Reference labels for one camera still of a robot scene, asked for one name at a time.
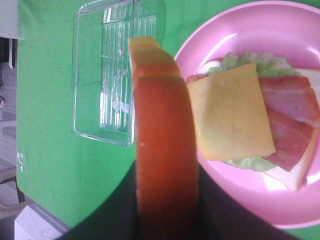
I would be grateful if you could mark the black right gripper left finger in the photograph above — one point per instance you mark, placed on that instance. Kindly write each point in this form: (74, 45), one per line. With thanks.
(115, 219)

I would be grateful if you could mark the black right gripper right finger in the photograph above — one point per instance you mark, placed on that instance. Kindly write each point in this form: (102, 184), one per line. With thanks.
(222, 218)

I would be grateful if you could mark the bread slice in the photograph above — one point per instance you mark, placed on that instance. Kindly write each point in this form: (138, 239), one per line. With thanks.
(296, 178)
(167, 171)

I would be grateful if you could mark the yellow cheese slice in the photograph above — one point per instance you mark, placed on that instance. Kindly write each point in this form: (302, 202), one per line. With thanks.
(221, 145)

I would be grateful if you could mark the bacon strip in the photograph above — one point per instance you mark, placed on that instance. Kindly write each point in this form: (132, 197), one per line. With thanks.
(291, 139)
(287, 97)

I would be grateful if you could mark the green lettuce leaf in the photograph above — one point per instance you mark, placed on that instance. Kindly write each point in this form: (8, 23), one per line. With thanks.
(267, 66)

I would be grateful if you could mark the green tablecloth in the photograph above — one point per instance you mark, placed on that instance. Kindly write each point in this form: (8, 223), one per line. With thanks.
(67, 174)

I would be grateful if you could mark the left clear plastic tray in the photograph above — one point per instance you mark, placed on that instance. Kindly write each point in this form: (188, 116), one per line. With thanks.
(102, 95)

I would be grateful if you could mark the pink round plate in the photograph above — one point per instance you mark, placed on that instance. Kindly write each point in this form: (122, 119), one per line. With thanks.
(283, 28)

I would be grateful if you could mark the white furniture edge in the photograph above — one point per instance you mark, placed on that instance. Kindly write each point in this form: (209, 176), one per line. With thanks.
(9, 28)

